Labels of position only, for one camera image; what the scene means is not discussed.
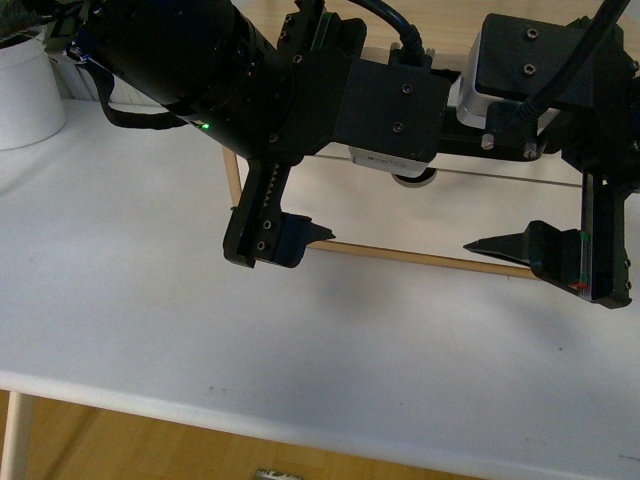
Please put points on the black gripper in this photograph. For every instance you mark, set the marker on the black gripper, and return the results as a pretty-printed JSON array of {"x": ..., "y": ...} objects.
[{"x": 530, "y": 88}]

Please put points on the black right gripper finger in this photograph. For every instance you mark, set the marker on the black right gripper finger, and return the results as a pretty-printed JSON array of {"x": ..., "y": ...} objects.
[{"x": 553, "y": 256}]

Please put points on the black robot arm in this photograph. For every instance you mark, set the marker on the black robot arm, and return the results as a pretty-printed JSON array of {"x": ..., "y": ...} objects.
[{"x": 202, "y": 61}]

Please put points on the wooden drawer cabinet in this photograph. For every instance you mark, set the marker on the wooden drawer cabinet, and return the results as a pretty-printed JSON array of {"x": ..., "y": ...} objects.
[{"x": 470, "y": 198}]

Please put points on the white plant pot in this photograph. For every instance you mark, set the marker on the white plant pot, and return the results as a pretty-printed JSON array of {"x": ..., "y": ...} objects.
[{"x": 31, "y": 106}]

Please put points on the white table leg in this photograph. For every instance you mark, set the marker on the white table leg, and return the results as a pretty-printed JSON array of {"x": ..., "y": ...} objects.
[{"x": 14, "y": 461}]

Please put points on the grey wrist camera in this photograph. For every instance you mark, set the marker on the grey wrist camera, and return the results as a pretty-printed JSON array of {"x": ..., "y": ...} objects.
[{"x": 397, "y": 124}]

